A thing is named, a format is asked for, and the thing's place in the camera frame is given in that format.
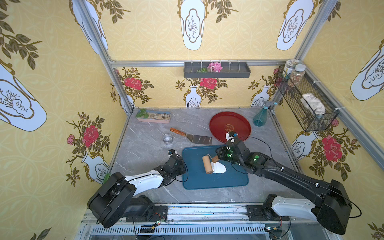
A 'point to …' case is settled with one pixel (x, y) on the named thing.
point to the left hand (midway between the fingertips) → (179, 164)
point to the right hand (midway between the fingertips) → (218, 147)
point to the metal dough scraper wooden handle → (195, 139)
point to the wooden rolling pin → (207, 160)
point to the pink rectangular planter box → (147, 115)
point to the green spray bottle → (260, 118)
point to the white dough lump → (218, 167)
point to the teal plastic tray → (193, 177)
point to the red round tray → (225, 125)
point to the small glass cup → (168, 138)
